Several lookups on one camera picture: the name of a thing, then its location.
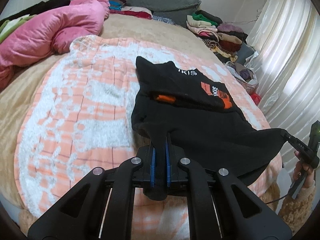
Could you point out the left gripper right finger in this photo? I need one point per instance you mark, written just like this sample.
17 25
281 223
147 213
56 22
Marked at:
220 206

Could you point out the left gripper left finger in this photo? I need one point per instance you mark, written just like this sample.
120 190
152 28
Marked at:
100 205

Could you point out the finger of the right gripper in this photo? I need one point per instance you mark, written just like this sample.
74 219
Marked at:
307 153

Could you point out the black sweater orange cuffs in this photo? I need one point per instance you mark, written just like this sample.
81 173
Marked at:
200 116

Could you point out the floral basket with clothes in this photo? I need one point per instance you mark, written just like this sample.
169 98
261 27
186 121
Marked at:
244 76

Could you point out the pile of folded clothes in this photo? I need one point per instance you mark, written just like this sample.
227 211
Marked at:
227 41

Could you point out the red and cream folded clothes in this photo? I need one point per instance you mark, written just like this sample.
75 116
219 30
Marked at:
139 12

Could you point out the green and black clothes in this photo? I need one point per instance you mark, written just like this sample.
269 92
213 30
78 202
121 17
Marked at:
11 23

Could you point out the red plastic bag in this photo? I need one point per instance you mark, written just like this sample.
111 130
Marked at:
256 98

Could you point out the white curtain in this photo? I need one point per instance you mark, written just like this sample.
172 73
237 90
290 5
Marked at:
286 37

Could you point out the pink quilted comforter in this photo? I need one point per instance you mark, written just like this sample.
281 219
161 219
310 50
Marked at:
50 32

